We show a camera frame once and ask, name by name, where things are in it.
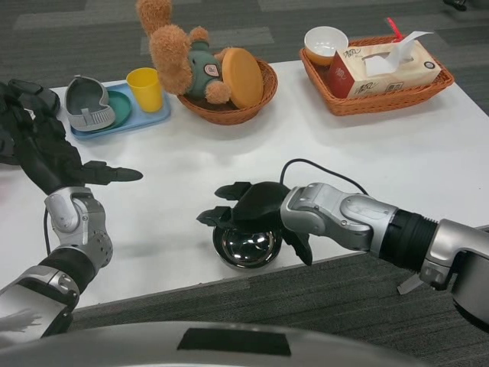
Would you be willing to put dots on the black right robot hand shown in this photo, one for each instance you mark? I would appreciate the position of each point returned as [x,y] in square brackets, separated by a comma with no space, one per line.
[260,202]

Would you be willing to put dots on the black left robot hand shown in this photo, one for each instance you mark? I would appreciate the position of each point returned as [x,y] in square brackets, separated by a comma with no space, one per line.
[42,168]

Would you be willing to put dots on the shiny metal bowl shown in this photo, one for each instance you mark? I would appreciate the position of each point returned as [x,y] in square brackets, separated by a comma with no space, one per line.
[244,248]

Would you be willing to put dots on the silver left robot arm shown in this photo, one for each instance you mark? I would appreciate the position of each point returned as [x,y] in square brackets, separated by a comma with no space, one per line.
[72,218]

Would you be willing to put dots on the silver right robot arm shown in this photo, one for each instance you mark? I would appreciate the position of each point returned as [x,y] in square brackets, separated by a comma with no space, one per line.
[344,218]

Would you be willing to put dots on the grey plastic bowl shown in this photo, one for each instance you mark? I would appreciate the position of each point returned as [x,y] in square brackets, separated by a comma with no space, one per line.
[84,99]

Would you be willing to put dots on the white and orange bowl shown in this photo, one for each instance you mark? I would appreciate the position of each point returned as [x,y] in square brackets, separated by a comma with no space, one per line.
[324,44]

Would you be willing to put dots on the round wicker basket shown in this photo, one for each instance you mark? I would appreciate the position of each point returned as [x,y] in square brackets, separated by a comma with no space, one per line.
[225,112]

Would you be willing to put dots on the green plate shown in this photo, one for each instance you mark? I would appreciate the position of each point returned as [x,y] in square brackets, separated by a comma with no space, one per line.
[121,107]

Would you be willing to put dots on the light blue tray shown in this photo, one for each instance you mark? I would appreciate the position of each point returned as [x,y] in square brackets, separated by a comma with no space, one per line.
[153,116]

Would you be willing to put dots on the orange round disc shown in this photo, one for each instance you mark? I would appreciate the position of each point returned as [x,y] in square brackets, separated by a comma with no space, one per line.
[242,76]

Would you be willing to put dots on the yellow plastic cup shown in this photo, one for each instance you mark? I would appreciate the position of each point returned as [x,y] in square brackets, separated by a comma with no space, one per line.
[145,91]

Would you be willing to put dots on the rectangular wicker basket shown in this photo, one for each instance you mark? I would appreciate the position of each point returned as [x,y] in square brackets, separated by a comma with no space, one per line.
[386,103]

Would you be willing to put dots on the brown teddy bear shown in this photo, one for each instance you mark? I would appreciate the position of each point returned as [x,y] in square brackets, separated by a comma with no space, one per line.
[172,57]

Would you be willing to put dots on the beige tissue box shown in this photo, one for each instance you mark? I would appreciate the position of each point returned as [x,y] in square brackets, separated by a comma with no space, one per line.
[382,76]

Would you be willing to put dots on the silver robot chest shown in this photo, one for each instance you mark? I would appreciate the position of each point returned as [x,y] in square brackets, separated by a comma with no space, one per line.
[114,348]

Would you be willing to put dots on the red plastic utensil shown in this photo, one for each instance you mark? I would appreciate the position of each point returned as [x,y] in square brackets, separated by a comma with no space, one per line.
[395,28]

